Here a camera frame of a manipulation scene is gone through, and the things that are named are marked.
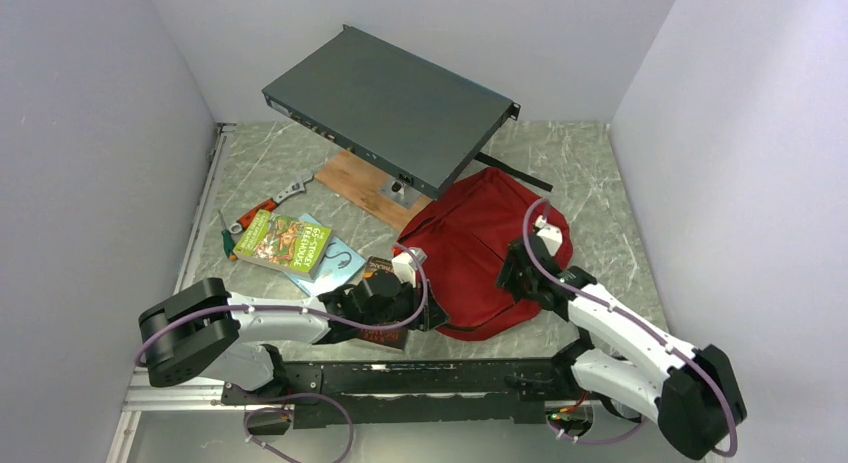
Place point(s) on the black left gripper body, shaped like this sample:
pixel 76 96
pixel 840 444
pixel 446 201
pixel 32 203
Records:
pixel 403 306

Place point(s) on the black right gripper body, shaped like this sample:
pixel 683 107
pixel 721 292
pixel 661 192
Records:
pixel 518 282

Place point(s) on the dark DiCamillo book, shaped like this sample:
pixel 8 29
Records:
pixel 394 340

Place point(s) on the red backpack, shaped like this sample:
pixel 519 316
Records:
pixel 465 235

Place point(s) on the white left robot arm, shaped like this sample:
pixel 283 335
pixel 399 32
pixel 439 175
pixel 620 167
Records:
pixel 207 331

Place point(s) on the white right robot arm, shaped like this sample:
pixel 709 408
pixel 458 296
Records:
pixel 690 393

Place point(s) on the light blue notebook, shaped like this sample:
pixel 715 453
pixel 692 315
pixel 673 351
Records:
pixel 340 264

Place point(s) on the green treehouse book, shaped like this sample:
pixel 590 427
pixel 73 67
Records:
pixel 283 243

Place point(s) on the wooden base board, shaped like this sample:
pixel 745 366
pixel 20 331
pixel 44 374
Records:
pixel 360 182

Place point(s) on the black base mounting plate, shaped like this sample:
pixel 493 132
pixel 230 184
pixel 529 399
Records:
pixel 520 390

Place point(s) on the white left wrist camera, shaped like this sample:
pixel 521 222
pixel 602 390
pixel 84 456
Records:
pixel 404 267

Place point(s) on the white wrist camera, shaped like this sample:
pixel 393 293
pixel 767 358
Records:
pixel 404 267
pixel 550 234

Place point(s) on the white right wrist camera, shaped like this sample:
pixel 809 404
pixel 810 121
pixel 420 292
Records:
pixel 550 234

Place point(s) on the metal stand bracket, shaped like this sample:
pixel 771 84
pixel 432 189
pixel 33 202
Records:
pixel 400 191

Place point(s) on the red handled adjustable wrench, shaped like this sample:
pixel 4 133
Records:
pixel 296 186

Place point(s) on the green handled screwdriver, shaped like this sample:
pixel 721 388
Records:
pixel 227 239

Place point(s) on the aluminium frame rail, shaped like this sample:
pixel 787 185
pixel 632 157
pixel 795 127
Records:
pixel 198 393

